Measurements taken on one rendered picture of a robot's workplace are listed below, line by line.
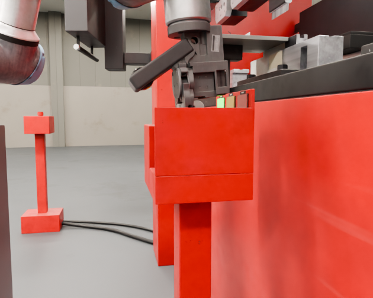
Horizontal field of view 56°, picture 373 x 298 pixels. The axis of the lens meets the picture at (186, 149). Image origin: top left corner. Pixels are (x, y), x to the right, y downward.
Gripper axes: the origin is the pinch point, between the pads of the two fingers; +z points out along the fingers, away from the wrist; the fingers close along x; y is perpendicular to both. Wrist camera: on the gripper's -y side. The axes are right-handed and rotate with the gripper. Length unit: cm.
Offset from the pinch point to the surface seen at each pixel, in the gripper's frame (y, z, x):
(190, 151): -0.3, -0.2, -4.9
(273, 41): 30.7, -22.3, 28.6
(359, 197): 18.6, 6.5, -18.5
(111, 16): -7, -69, 176
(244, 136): 8.7, -1.5, -4.9
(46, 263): -56, 70, 138
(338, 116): 19.5, -3.8, -13.5
